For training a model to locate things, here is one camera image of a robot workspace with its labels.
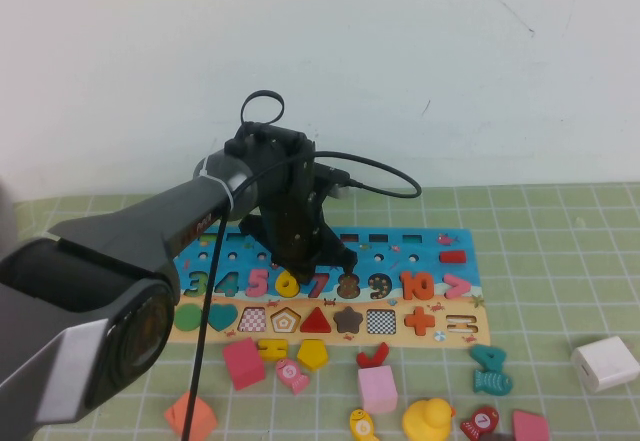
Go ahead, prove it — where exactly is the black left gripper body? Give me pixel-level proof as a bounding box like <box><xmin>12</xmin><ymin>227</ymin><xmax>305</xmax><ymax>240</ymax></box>
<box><xmin>238</xmin><ymin>130</ymin><xmax>358</xmax><ymax>271</ymax></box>

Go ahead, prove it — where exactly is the yellow number six piece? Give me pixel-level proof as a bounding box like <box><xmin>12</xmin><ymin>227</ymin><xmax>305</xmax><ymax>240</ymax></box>
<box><xmin>274</xmin><ymin>268</ymin><xmax>301</xmax><ymax>298</ymax></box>

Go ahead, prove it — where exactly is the pink number five piece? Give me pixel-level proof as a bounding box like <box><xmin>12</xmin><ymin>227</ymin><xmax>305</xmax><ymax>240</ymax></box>
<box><xmin>245</xmin><ymin>267</ymin><xmax>271</xmax><ymax>298</ymax></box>

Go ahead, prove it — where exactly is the red triangle piece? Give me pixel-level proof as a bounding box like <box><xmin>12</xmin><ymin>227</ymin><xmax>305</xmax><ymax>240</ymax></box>
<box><xmin>299</xmin><ymin>306</ymin><xmax>333</xmax><ymax>334</ymax></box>

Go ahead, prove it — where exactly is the brown star piece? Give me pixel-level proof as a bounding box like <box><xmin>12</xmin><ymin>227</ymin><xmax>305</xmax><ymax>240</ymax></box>
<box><xmin>333</xmin><ymin>305</ymin><xmax>365</xmax><ymax>335</ymax></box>

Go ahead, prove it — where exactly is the orange number ten piece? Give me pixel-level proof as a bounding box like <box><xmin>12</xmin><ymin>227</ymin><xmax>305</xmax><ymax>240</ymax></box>
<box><xmin>399</xmin><ymin>270</ymin><xmax>436</xmax><ymax>301</ymax></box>

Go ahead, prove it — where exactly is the blue wooden puzzle board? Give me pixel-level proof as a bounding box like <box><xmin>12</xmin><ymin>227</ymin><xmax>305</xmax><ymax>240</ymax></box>
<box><xmin>167</xmin><ymin>228</ymin><xmax>495</xmax><ymax>348</ymax></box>

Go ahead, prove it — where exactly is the yellow pentagon piece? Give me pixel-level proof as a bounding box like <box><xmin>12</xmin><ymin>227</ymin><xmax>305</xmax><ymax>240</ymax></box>
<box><xmin>297</xmin><ymin>338</ymin><xmax>330</xmax><ymax>371</ymax></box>

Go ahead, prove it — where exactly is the yellow equals sign piece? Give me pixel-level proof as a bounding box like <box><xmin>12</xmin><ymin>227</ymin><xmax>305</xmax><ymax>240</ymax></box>
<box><xmin>257</xmin><ymin>337</ymin><xmax>290</xmax><ymax>361</ymax></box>

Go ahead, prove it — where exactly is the teal heart piece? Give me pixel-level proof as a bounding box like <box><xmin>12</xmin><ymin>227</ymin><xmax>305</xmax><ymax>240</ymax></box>
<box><xmin>207</xmin><ymin>303</ymin><xmax>240</xmax><ymax>332</ymax></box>

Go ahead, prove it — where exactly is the orange plus sign piece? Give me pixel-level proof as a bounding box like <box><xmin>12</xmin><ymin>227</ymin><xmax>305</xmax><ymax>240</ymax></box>
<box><xmin>403</xmin><ymin>306</ymin><xmax>437</xmax><ymax>336</ymax></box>

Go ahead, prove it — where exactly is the red number seven piece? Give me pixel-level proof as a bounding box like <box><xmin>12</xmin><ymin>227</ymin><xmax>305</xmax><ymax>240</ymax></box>
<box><xmin>356</xmin><ymin>341</ymin><xmax>390</xmax><ymax>368</ymax></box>

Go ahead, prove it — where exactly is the pink greater-than sign piece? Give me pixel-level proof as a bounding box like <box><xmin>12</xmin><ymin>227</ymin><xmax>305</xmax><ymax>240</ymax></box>
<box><xmin>444</xmin><ymin>273</ymin><xmax>474</xmax><ymax>300</ymax></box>

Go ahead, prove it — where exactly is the green circle piece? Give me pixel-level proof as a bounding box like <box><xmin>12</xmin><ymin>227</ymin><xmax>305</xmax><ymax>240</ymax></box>
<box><xmin>173</xmin><ymin>303</ymin><xmax>206</xmax><ymax>332</ymax></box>

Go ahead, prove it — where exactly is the teal number four piece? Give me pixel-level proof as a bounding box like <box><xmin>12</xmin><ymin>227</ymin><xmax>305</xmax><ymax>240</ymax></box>
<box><xmin>468</xmin><ymin>343</ymin><xmax>507</xmax><ymax>373</ymax></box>

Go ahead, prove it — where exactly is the white zip tie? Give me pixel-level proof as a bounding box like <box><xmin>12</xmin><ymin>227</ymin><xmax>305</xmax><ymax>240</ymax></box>
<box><xmin>199</xmin><ymin>158</ymin><xmax>236</xmax><ymax>210</ymax></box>

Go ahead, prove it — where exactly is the pink wooden fish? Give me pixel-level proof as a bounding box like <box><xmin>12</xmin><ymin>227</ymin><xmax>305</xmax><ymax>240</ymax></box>
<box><xmin>275</xmin><ymin>357</ymin><xmax>311</xmax><ymax>395</ymax></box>

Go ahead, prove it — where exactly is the rose red square block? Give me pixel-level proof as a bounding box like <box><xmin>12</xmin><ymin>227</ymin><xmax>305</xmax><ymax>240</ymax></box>
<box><xmin>222</xmin><ymin>336</ymin><xmax>267</xmax><ymax>391</ymax></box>

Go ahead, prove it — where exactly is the light pink square block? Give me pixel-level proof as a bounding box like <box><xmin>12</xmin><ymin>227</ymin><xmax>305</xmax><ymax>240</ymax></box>
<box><xmin>357</xmin><ymin>364</ymin><xmax>399</xmax><ymax>415</ymax></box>

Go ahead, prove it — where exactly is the yellow wooden fish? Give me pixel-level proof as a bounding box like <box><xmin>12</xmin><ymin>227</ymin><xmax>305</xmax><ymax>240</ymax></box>
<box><xmin>348</xmin><ymin>407</ymin><xmax>376</xmax><ymax>441</ymax></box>

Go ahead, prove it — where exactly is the orange rhombus block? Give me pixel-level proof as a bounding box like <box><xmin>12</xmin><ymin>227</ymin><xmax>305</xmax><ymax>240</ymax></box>
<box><xmin>164</xmin><ymin>390</ymin><xmax>219</xmax><ymax>440</ymax></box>

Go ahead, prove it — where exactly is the yellow rubber duck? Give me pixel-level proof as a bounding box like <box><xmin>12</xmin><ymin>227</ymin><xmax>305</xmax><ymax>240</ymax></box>
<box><xmin>402</xmin><ymin>396</ymin><xmax>457</xmax><ymax>441</ymax></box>

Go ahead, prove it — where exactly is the teal wooden fish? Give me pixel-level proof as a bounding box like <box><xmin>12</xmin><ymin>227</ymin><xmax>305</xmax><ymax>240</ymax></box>
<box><xmin>472</xmin><ymin>368</ymin><xmax>514</xmax><ymax>395</ymax></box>

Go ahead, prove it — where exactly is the red wooden fish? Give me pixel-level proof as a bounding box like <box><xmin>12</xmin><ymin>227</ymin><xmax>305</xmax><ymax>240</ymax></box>
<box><xmin>458</xmin><ymin>405</ymin><xmax>500</xmax><ymax>438</ymax></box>

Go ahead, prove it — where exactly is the pink trapezoid block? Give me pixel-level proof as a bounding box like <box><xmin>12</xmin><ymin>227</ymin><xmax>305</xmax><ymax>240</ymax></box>
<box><xmin>510</xmin><ymin>408</ymin><xmax>551</xmax><ymax>441</ymax></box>

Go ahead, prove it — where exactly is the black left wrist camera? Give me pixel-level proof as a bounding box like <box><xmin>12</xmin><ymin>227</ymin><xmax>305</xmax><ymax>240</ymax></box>
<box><xmin>312</xmin><ymin>163</ymin><xmax>351</xmax><ymax>200</ymax></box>

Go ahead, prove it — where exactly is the black camera cable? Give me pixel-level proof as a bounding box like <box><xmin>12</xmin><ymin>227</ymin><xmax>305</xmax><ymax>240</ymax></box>
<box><xmin>179</xmin><ymin>150</ymin><xmax>422</xmax><ymax>441</ymax></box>

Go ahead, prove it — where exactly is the short black looped cable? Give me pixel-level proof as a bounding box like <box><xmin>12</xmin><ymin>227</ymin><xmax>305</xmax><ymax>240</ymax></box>
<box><xmin>240</xmin><ymin>90</ymin><xmax>285</xmax><ymax>127</ymax></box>

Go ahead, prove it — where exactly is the white wall charger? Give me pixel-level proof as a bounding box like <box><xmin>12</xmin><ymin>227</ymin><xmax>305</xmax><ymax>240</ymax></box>
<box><xmin>569</xmin><ymin>334</ymin><xmax>640</xmax><ymax>393</ymax></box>

